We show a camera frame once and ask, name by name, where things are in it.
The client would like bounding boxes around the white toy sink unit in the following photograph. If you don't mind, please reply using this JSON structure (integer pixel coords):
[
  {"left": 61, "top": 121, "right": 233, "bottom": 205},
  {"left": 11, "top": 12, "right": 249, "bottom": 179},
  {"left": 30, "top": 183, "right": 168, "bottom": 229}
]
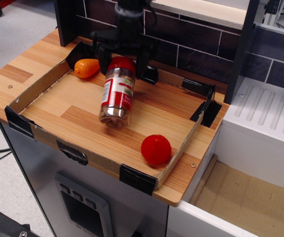
[{"left": 166, "top": 78, "right": 284, "bottom": 237}]

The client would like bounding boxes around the dark grey left post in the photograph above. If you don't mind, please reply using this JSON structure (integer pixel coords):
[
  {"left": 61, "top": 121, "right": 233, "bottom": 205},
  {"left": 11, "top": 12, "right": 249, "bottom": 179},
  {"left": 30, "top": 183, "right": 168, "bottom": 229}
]
[{"left": 53, "top": 0, "right": 85, "bottom": 46}]

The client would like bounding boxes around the dark grey post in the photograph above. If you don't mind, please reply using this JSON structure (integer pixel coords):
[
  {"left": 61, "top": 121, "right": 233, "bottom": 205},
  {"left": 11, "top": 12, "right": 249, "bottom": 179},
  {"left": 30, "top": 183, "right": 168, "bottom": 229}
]
[
  {"left": 53, "top": 0, "right": 85, "bottom": 46},
  {"left": 224, "top": 0, "right": 259, "bottom": 104}
]

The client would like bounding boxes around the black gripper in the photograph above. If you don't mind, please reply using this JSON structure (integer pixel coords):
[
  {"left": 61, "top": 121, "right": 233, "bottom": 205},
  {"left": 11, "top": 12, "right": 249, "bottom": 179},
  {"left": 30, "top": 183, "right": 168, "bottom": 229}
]
[{"left": 91, "top": 18, "right": 157, "bottom": 79}]

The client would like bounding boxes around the red toy tomato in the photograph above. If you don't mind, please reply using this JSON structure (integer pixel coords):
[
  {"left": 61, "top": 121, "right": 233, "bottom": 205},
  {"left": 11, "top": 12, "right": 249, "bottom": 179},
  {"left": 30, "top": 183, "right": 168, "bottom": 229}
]
[{"left": 141, "top": 134, "right": 172, "bottom": 165}]

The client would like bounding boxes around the basil bottle red cap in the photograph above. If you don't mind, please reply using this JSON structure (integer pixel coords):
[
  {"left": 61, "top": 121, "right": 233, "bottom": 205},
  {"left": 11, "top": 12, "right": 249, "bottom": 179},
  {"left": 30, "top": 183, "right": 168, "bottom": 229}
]
[{"left": 99, "top": 56, "right": 136, "bottom": 128}]

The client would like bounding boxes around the cardboard fence with black tape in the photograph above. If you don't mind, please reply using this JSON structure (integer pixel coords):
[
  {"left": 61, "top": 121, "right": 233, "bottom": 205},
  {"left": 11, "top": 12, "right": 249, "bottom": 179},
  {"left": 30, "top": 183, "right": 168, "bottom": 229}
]
[{"left": 5, "top": 42, "right": 229, "bottom": 205}]

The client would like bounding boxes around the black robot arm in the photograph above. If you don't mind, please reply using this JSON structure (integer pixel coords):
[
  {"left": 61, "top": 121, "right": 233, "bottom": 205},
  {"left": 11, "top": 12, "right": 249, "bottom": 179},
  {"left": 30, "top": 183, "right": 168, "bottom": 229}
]
[{"left": 90, "top": 0, "right": 158, "bottom": 79}]

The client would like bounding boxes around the black bracket with screw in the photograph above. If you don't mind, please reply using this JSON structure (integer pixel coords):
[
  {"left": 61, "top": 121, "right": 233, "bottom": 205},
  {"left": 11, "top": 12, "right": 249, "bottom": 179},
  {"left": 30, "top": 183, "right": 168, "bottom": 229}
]
[{"left": 0, "top": 212, "right": 38, "bottom": 237}]

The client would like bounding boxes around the grey toy dishwasher panel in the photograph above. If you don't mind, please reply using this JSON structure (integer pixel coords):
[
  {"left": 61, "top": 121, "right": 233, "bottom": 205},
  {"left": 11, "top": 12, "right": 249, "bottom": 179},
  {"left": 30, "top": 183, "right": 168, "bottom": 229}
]
[{"left": 54, "top": 172, "right": 114, "bottom": 237}]

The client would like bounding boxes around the orange toy carrot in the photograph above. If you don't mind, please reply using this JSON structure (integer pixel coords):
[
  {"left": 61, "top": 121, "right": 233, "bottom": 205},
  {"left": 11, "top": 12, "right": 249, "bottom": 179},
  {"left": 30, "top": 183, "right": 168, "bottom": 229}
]
[{"left": 74, "top": 59, "right": 100, "bottom": 79}]

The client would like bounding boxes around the dark grey right post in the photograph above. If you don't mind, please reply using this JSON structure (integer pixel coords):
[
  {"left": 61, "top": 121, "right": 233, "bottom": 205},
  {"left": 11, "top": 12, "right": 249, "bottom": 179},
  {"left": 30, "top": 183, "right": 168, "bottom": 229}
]
[{"left": 224, "top": 0, "right": 259, "bottom": 104}]

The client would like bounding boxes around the light wooden upper shelf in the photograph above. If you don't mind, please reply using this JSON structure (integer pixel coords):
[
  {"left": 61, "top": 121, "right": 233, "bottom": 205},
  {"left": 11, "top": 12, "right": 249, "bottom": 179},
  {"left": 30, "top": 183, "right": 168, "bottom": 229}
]
[{"left": 151, "top": 0, "right": 249, "bottom": 30}]

